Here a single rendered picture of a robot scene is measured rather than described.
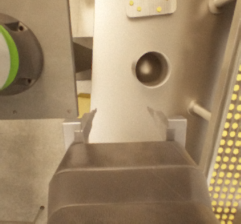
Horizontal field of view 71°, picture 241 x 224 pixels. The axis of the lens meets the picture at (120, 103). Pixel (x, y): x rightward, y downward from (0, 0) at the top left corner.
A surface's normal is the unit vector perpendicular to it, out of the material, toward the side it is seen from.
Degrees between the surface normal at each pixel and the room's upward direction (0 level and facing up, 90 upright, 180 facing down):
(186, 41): 0
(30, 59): 69
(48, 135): 0
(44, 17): 0
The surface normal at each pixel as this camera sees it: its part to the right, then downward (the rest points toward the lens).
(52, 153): 0.02, 0.25
